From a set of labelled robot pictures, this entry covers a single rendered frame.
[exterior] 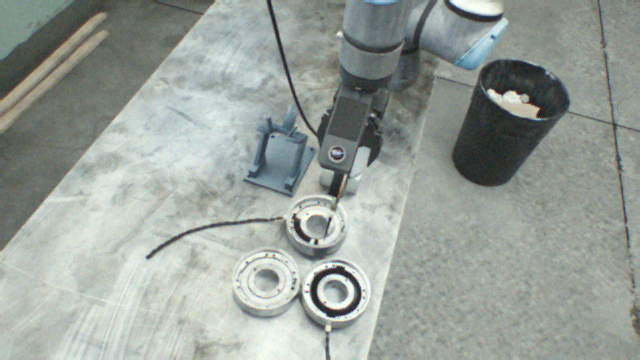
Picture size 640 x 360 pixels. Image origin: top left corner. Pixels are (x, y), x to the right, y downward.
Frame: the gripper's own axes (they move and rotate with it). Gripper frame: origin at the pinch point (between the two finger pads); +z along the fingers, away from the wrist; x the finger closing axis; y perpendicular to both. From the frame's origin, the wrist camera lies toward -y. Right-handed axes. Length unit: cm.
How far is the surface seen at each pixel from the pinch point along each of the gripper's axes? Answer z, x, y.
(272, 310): 9.6, 2.8, -21.2
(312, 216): 10.6, 3.2, -2.6
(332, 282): 11.2, -4.0, -12.8
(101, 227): 12.9, 35.7, -17.1
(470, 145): 76, -32, 96
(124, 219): 12.9, 33.1, -14.3
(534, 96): 62, -50, 118
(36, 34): 83, 166, 89
